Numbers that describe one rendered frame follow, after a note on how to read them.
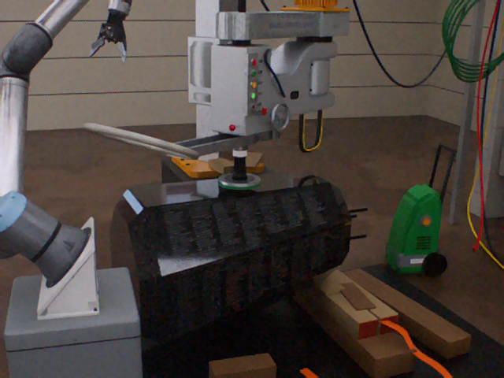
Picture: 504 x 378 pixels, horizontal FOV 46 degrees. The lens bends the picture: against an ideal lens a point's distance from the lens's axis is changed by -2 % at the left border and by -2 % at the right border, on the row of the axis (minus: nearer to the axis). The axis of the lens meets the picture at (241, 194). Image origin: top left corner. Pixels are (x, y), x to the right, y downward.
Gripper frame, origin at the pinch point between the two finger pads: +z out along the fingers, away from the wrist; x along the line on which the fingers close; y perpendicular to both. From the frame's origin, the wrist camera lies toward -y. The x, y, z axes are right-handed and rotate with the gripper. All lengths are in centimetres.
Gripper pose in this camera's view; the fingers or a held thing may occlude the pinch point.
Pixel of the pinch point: (106, 61)
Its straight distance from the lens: 265.0
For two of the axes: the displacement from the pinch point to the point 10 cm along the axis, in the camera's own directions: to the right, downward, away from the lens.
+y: -1.0, -0.3, -10.0
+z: -2.5, 9.7, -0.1
